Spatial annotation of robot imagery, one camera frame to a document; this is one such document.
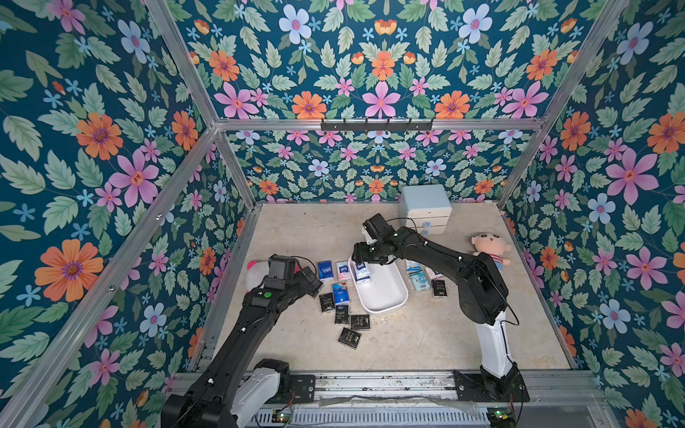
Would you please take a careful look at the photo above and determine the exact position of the light blue cartoon tissue pack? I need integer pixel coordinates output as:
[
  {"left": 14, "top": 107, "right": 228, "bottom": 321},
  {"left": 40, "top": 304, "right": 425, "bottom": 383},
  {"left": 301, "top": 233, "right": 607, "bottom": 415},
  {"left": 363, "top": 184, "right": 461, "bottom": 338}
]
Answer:
[{"left": 405, "top": 260, "right": 422, "bottom": 275}]

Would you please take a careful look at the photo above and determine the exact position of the white plastic storage box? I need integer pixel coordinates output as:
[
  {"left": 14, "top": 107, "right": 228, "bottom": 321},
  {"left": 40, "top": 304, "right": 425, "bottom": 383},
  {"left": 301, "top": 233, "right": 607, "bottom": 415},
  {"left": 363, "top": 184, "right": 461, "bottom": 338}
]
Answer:
[{"left": 347, "top": 259, "right": 409, "bottom": 315}]

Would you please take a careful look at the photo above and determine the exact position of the pink floral Tempo tissue pack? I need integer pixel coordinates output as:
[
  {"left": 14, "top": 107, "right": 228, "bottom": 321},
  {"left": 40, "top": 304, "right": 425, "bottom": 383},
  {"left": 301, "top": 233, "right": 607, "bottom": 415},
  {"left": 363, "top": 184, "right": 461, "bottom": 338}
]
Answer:
[{"left": 336, "top": 261, "right": 351, "bottom": 282}]

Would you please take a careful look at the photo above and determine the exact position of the teal cartoon tissue pack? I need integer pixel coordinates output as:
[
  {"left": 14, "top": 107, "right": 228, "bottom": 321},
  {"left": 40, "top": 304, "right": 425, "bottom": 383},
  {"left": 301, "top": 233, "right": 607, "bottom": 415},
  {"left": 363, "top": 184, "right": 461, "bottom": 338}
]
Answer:
[{"left": 410, "top": 270, "right": 431, "bottom": 292}]

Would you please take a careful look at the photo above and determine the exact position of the white blue Tempo tissue pack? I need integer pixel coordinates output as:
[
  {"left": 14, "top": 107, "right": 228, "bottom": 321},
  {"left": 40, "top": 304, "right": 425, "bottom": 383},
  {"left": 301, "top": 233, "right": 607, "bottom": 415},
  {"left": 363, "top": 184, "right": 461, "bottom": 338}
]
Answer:
[{"left": 354, "top": 262, "right": 371, "bottom": 284}]

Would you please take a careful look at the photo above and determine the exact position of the blue floral tissue pack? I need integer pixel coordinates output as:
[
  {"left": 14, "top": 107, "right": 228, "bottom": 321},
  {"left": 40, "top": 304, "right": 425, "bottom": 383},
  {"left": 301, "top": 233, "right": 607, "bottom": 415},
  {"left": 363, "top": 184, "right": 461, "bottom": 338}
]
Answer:
[{"left": 332, "top": 282, "right": 351, "bottom": 306}]

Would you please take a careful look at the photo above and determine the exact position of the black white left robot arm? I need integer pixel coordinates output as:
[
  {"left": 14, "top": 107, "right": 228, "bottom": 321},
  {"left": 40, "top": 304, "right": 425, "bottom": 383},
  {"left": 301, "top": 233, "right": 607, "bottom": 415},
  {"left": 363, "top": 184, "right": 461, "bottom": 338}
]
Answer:
[{"left": 161, "top": 255, "right": 322, "bottom": 427}]

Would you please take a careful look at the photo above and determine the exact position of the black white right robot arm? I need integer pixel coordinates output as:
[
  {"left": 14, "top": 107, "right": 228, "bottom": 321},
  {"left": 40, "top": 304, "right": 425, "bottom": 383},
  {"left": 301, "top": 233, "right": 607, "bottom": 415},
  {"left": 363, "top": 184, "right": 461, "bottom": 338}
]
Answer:
[{"left": 351, "top": 214, "right": 523, "bottom": 401}]

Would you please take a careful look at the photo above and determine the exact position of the pink white striped plush toy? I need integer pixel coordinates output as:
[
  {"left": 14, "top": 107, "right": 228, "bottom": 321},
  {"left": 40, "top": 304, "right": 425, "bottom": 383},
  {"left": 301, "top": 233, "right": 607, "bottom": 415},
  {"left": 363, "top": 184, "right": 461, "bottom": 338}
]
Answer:
[{"left": 245, "top": 260, "right": 270, "bottom": 292}]

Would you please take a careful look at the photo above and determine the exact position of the black Face tissue pack upper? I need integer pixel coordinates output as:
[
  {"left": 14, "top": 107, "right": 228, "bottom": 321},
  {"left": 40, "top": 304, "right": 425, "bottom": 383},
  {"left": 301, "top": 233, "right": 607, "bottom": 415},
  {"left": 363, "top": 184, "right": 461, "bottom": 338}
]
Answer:
[{"left": 308, "top": 281, "right": 323, "bottom": 298}]

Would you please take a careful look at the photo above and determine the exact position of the dark blue Tempo tissue pack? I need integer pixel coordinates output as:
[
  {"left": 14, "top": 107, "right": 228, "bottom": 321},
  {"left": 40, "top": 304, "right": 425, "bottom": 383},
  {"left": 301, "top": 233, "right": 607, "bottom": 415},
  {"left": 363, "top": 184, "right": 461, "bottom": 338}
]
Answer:
[{"left": 317, "top": 260, "right": 335, "bottom": 283}]

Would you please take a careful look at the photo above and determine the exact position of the black Face tissue pack left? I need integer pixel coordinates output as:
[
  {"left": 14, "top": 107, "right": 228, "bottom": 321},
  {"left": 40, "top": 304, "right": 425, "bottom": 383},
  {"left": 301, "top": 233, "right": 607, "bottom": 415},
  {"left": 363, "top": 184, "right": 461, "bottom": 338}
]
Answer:
[{"left": 319, "top": 292, "right": 335, "bottom": 313}]

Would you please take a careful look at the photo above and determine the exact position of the pale blue mini drawer chest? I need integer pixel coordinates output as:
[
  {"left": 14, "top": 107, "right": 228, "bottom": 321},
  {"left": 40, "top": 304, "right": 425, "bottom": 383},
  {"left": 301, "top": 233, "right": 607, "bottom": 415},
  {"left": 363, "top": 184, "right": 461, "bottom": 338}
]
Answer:
[{"left": 399, "top": 185, "right": 452, "bottom": 236}]

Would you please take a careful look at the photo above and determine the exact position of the black Face tissue pack middle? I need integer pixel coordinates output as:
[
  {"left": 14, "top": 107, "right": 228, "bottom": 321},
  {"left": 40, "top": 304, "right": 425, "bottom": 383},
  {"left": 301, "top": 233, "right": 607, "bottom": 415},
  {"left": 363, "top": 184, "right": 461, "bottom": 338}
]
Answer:
[{"left": 335, "top": 305, "right": 350, "bottom": 325}]

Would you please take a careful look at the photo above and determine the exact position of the black Face tissue pack far-right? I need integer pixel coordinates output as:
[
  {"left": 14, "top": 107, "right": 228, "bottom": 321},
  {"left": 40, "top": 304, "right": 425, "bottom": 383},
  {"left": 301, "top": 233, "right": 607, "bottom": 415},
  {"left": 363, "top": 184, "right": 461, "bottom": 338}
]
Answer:
[{"left": 432, "top": 279, "right": 448, "bottom": 298}]

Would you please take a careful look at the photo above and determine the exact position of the black Face tissue pack right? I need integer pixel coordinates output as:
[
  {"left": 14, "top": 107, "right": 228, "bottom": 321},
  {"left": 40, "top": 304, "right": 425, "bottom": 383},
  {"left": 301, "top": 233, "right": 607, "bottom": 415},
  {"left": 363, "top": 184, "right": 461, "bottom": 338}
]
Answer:
[{"left": 350, "top": 314, "right": 371, "bottom": 331}]

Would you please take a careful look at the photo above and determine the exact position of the black Face tissue pack bottom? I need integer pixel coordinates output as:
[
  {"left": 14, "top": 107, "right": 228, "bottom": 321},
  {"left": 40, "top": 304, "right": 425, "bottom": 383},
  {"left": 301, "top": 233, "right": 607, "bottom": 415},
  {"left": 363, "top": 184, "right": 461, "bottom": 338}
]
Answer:
[{"left": 338, "top": 327, "right": 362, "bottom": 350}]

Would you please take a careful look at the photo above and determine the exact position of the pink bald baby doll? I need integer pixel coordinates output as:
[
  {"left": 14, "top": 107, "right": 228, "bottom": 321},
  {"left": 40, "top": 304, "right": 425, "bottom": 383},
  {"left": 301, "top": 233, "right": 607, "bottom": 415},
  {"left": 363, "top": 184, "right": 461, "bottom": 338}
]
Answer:
[{"left": 471, "top": 233, "right": 512, "bottom": 270}]

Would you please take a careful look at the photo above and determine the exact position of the white ventilation grille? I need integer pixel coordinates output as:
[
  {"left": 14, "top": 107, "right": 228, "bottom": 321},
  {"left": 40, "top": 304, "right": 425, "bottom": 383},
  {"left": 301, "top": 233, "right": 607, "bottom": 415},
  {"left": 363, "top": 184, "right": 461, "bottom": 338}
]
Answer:
[{"left": 247, "top": 408, "right": 491, "bottom": 427}]

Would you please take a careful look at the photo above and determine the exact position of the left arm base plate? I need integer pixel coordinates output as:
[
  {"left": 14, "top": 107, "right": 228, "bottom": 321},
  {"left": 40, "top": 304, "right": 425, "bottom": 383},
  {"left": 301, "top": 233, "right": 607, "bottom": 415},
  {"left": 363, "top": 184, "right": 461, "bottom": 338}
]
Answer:
[{"left": 268, "top": 374, "right": 317, "bottom": 408}]

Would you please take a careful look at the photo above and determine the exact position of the black wall hook rail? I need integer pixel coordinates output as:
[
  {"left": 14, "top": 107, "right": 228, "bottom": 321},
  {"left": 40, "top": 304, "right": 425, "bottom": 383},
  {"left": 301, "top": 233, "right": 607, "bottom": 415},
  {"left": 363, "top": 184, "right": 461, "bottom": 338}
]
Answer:
[{"left": 319, "top": 119, "right": 433, "bottom": 133}]

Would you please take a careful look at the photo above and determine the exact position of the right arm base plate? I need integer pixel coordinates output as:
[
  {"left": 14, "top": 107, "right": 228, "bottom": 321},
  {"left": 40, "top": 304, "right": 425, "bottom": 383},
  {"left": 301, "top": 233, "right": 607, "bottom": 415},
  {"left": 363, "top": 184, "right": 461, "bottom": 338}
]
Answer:
[{"left": 453, "top": 366, "right": 530, "bottom": 403}]

